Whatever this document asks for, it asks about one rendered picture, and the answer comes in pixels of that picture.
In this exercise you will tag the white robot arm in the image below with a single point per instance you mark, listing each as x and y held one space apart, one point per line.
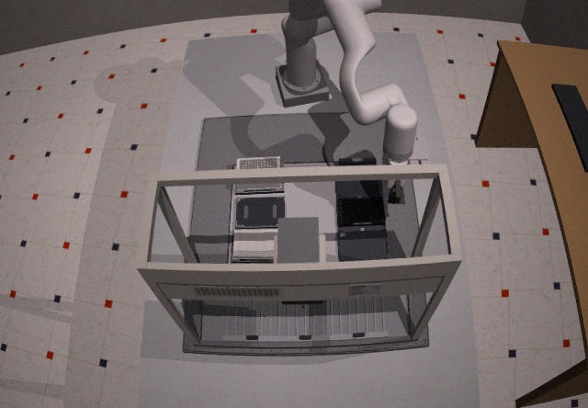
308 19

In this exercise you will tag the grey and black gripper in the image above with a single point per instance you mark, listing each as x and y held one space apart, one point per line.
399 183

